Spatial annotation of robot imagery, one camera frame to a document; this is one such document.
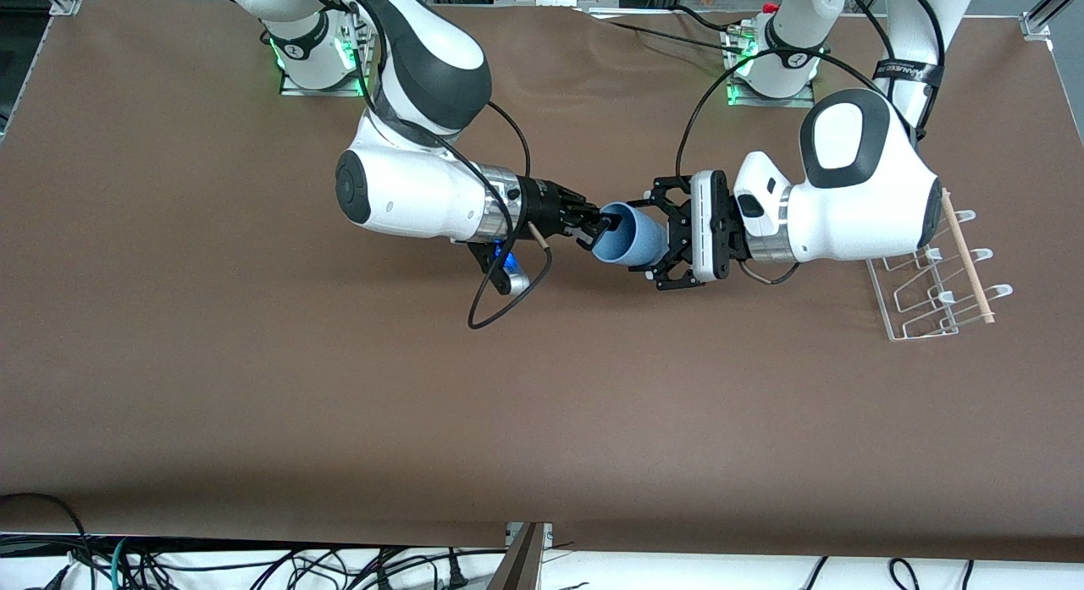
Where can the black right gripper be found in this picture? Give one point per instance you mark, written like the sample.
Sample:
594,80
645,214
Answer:
542,207

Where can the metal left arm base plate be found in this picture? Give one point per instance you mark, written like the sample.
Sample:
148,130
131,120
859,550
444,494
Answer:
804,99

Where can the blue plastic cup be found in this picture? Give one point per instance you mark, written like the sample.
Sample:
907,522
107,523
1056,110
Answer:
639,239

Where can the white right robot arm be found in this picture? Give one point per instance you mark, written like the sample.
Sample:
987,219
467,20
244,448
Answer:
406,192

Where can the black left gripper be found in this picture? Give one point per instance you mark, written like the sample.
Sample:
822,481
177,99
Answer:
677,228

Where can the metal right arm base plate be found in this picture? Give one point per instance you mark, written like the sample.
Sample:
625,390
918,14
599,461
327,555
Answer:
292,86

